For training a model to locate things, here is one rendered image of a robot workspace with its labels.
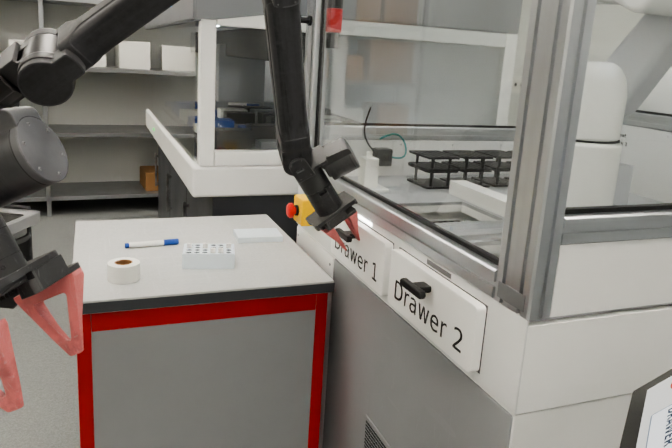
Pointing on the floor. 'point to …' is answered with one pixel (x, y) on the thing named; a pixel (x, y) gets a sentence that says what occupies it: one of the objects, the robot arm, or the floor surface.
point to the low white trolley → (199, 339)
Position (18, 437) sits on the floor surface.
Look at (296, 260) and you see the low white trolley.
